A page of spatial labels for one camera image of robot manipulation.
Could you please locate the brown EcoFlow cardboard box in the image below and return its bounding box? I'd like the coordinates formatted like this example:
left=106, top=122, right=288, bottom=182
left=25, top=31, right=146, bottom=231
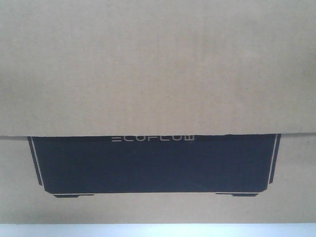
left=0, top=0, right=316, bottom=224

